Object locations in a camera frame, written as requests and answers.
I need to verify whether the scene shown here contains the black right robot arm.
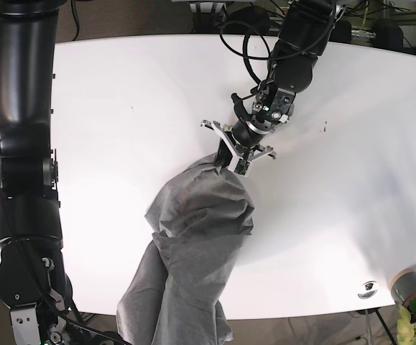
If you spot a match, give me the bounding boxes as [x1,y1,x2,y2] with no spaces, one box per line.
[0,1,124,344]

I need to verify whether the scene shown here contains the tangled black cables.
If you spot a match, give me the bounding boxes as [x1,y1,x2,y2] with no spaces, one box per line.
[70,0,416,44]

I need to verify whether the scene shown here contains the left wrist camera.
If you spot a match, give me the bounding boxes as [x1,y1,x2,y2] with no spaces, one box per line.
[234,159,250,177]

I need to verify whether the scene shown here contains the grey plant pot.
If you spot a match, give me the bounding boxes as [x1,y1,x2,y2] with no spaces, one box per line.
[389,269,416,308]

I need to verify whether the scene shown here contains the right table grommet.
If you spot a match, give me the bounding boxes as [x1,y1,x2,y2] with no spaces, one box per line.
[357,280,378,300]

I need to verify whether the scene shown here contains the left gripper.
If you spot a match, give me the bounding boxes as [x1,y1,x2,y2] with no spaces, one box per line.
[201,86,295,168]

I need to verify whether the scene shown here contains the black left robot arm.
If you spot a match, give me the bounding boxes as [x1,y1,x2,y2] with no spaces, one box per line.
[202,1,346,176]

